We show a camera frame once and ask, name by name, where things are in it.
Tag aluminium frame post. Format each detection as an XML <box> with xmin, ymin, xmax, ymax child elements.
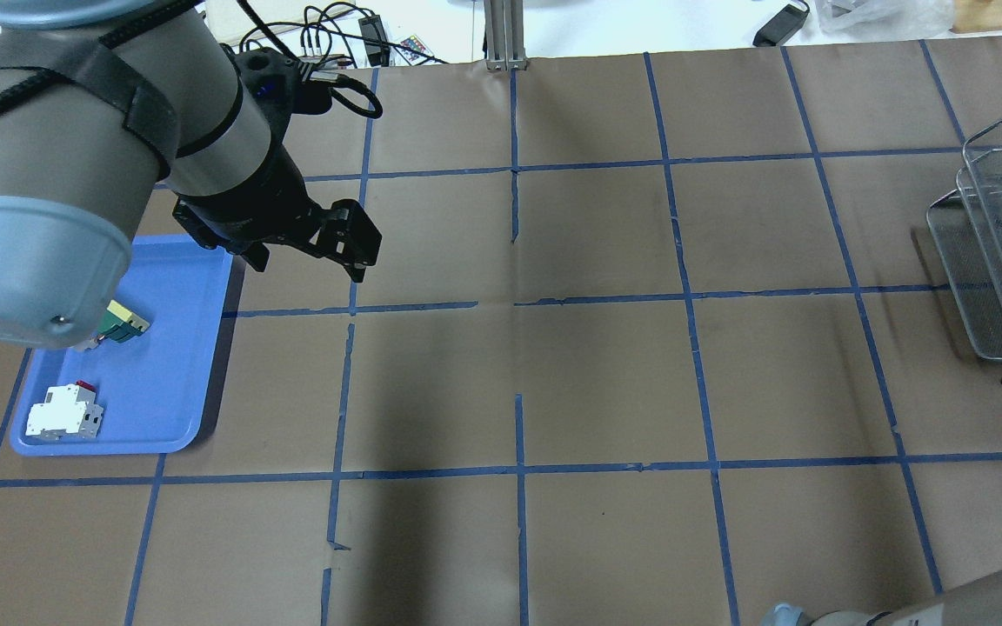
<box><xmin>484</xmin><ymin>0</ymin><xmax>528</xmax><ymax>71</ymax></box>

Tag clear plastic bag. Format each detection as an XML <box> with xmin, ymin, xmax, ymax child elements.
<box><xmin>814</xmin><ymin>1</ymin><xmax>957</xmax><ymax>40</ymax></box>

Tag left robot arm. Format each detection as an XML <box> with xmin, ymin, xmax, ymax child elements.
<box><xmin>0</xmin><ymin>1</ymin><xmax>383</xmax><ymax>350</ymax></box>

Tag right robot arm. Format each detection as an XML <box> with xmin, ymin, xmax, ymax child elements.
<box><xmin>760</xmin><ymin>570</ymin><xmax>1002</xmax><ymax>625</ymax></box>

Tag white circuit breaker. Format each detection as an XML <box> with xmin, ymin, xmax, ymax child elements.
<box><xmin>24</xmin><ymin>380</ymin><xmax>104</xmax><ymax>441</ymax></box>

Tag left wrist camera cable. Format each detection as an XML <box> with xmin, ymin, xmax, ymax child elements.
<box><xmin>236</xmin><ymin>0</ymin><xmax>384</xmax><ymax>121</ymax></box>

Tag green yellow terminal block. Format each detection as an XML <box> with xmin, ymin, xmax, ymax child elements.
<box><xmin>96</xmin><ymin>300</ymin><xmax>150</xmax><ymax>343</ymax></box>

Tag wooden board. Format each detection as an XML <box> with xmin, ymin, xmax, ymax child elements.
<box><xmin>950</xmin><ymin>1</ymin><xmax>1002</xmax><ymax>35</ymax></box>

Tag black power adapter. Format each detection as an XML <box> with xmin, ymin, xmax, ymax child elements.
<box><xmin>752</xmin><ymin>1</ymin><xmax>812</xmax><ymax>48</ymax></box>

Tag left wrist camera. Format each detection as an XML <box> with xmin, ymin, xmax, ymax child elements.
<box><xmin>230</xmin><ymin>48</ymin><xmax>337</xmax><ymax>139</ymax></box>

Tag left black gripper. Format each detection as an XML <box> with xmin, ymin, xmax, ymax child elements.
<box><xmin>172</xmin><ymin>143</ymin><xmax>383</xmax><ymax>283</ymax></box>

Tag blue plastic tray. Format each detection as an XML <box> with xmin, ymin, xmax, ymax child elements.
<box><xmin>9</xmin><ymin>235</ymin><xmax>233</xmax><ymax>458</ymax></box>

